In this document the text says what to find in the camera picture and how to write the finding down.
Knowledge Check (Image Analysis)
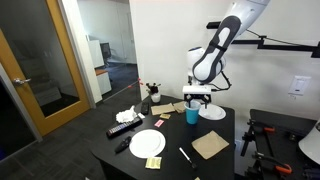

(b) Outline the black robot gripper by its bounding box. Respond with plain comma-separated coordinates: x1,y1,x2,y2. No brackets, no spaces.
184,93,212,110

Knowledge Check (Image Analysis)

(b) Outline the blue plastic cup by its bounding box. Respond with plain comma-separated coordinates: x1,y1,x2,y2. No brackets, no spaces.
183,100,202,126

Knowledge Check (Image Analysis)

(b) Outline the white robot base shell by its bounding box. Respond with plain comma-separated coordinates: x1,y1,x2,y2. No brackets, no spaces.
297,120,320,166

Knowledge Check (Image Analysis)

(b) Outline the white cup with black pens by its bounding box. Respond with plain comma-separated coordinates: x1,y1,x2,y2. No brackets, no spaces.
145,81,162,104

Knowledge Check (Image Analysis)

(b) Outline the folded brown paper napkin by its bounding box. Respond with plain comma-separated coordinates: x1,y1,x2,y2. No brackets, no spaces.
172,100,188,115

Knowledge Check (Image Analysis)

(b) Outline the small white paper plate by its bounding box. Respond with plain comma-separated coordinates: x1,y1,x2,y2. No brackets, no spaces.
198,103,227,122

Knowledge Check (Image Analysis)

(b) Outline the flat brown paper napkin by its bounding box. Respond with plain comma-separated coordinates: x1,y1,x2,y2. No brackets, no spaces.
150,102,176,117

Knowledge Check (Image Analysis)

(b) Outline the pink packet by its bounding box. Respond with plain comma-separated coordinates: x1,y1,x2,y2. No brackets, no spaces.
153,119,166,129

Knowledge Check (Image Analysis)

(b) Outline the black rectangular device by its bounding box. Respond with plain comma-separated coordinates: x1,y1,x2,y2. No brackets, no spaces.
140,101,151,116

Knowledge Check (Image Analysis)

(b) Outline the white marker with black cap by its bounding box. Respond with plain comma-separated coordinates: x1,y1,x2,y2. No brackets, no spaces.
178,146,199,171

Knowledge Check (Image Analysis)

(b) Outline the red tape strip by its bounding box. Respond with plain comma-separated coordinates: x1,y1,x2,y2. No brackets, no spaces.
127,77,145,90

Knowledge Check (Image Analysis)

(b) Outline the large white paper plate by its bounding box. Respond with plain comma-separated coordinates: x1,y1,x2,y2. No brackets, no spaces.
128,128,167,159

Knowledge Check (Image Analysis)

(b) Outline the crumpled white tissue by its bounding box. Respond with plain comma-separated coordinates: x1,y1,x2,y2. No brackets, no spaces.
115,105,138,124

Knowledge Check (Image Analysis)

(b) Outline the long black remote control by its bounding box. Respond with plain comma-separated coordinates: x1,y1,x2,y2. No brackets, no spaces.
105,116,144,140

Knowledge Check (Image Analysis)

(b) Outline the small black remote control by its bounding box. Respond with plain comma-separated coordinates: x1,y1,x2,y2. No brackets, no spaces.
114,135,133,155

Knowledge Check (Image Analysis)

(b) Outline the white cabinet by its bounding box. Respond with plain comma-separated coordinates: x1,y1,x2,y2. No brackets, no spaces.
87,35,113,97

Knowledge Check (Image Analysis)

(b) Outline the black office chair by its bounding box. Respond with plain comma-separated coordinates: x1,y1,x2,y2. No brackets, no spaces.
99,42,113,65

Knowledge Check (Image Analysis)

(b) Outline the orange wooden glass door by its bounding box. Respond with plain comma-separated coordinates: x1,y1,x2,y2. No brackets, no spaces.
0,0,92,138

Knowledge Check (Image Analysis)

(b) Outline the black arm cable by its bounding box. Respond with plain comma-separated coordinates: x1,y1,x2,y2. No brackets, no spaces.
211,69,233,92

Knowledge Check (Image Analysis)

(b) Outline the black clamp with orange handle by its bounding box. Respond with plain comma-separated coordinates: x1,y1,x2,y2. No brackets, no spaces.
244,151,294,180
240,119,276,158

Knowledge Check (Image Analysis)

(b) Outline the black mounted camera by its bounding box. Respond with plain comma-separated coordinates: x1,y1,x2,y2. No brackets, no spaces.
205,21,222,30

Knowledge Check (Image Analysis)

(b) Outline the black boom cable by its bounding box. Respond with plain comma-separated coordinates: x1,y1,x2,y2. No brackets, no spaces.
245,28,320,48

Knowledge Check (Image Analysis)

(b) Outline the black camera boom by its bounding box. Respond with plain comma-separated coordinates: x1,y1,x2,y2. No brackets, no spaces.
231,34,320,60

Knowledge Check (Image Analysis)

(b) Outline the white wall switch plate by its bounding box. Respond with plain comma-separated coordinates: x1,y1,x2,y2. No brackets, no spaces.
287,74,312,99

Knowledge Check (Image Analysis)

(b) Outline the silver door handle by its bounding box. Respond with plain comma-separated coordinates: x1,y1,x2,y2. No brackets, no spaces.
12,77,32,86

